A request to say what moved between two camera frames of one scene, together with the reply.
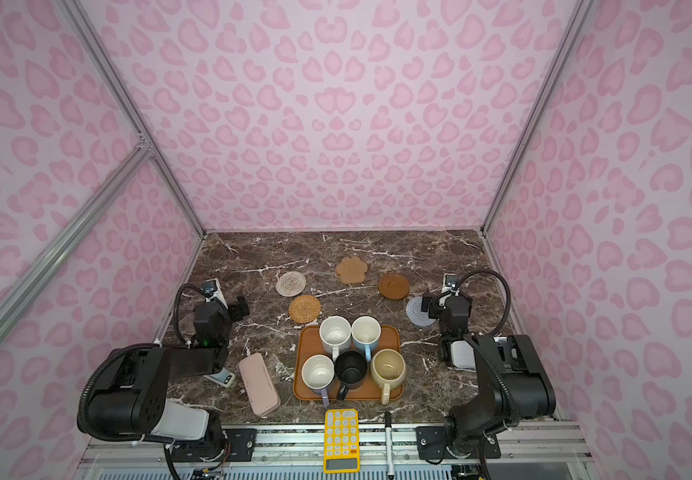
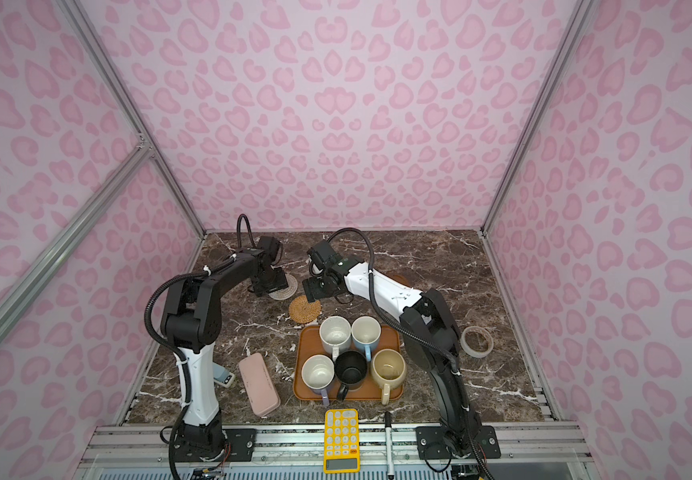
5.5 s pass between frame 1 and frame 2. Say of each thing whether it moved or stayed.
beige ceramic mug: stayed
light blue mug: stayed
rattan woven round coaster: stayed
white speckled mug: stayed
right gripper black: moved
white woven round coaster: moved
